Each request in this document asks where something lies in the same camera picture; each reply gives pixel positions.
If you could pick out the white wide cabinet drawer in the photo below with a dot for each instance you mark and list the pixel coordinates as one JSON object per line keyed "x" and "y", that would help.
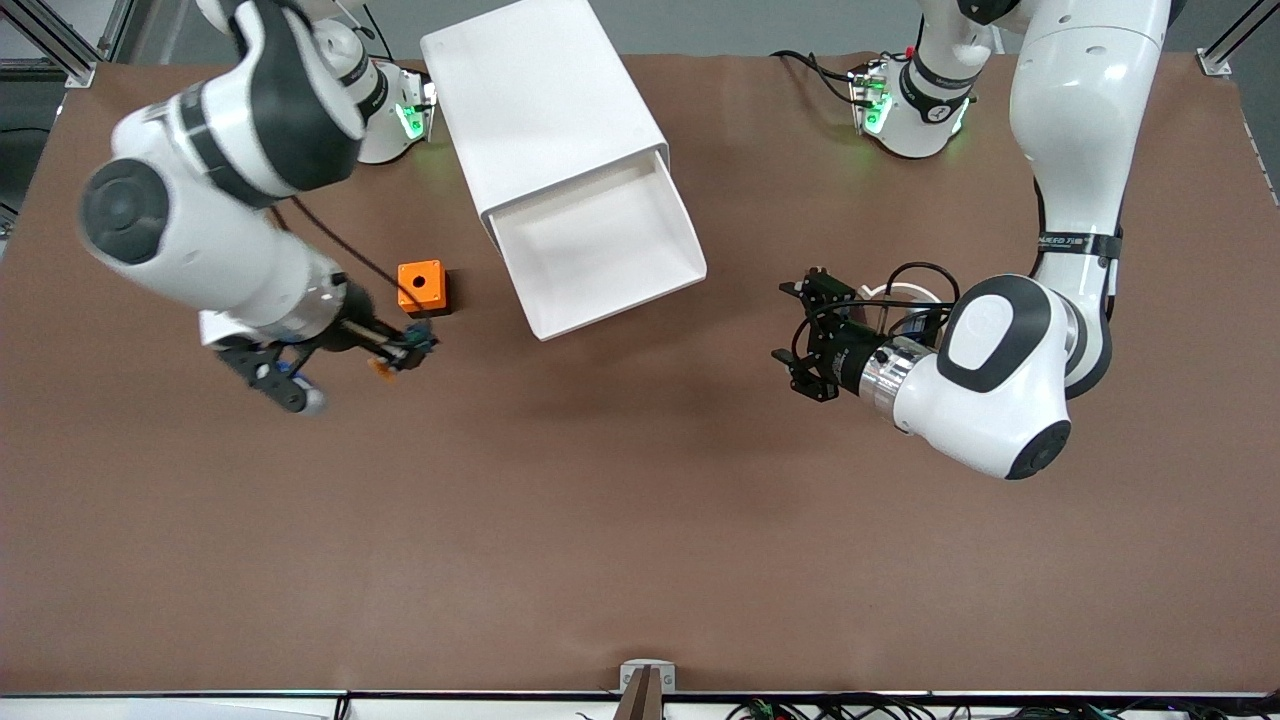
{"x": 600, "y": 240}

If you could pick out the aluminium frame post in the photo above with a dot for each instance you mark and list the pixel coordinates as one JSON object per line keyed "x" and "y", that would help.
{"x": 55, "y": 40}
{"x": 1235, "y": 40}

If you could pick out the white curved plastic arc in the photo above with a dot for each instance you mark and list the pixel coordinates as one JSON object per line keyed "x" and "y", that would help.
{"x": 900, "y": 292}

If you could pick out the orange push button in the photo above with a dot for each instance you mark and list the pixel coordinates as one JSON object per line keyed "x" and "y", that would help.
{"x": 420, "y": 335}

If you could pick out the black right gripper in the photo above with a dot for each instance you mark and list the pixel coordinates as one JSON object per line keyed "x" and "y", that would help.
{"x": 356, "y": 325}

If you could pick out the white drawer cabinet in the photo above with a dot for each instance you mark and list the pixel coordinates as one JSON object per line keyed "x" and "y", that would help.
{"x": 540, "y": 90}

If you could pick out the orange box with hole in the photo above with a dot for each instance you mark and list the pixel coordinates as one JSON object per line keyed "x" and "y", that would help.
{"x": 420, "y": 286}

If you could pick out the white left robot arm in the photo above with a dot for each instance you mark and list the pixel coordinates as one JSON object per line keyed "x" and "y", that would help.
{"x": 1080, "y": 150}

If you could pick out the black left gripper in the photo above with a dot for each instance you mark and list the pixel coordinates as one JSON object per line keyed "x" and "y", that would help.
{"x": 848, "y": 358}

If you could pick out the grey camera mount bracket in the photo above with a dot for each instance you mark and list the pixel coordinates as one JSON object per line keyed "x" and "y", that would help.
{"x": 648, "y": 680}

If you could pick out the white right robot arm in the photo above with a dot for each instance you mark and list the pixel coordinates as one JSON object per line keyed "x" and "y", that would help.
{"x": 200, "y": 230}

